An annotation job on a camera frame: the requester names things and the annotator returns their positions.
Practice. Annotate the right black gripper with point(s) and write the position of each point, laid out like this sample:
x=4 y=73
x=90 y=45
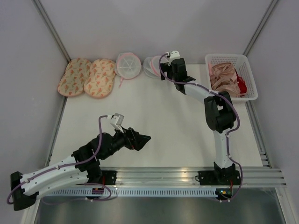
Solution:
x=166 y=68

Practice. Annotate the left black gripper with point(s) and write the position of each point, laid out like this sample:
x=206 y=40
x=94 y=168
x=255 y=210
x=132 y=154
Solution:
x=133 y=139

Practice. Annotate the white pink mesh laundry bag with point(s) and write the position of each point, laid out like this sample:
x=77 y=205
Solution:
x=151 y=67

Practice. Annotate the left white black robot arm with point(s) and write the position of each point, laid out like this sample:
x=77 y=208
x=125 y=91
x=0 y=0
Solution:
x=81 y=167

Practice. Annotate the red bra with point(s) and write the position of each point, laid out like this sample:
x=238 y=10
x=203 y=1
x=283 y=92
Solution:
x=241 y=84

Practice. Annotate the right floral peach laundry bag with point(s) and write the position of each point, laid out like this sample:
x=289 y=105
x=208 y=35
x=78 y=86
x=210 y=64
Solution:
x=100 y=83

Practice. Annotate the floral peach laundry bag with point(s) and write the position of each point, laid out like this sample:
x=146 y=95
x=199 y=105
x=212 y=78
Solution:
x=76 y=74
x=100 y=83

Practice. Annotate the left floral peach laundry bag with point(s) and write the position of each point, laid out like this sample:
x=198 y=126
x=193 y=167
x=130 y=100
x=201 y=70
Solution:
x=76 y=74

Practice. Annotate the pink bras pile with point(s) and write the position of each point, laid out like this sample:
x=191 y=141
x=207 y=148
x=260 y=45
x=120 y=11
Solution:
x=223 y=77

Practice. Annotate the white plastic basket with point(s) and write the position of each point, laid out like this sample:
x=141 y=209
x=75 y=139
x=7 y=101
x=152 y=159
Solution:
x=241 y=64

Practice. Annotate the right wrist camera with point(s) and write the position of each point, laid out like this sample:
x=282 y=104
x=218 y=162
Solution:
x=172 y=56

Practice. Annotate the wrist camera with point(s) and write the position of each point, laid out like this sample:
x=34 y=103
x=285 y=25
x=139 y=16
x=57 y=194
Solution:
x=116 y=121
x=172 y=56

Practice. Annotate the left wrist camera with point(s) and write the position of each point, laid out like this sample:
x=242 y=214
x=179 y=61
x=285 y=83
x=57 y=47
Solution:
x=116 y=121

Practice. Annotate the white slotted cable duct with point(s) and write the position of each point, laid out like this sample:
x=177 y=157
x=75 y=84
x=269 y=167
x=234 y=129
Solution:
x=140 y=192

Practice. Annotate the right aluminium frame post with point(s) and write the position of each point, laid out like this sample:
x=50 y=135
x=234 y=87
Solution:
x=265 y=18

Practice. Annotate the aluminium frame post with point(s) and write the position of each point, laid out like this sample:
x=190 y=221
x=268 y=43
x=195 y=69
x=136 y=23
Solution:
x=50 y=26
x=265 y=18

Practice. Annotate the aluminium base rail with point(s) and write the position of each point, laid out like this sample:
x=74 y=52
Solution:
x=253 y=177

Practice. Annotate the left aluminium frame post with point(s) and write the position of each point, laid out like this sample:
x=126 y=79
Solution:
x=50 y=26

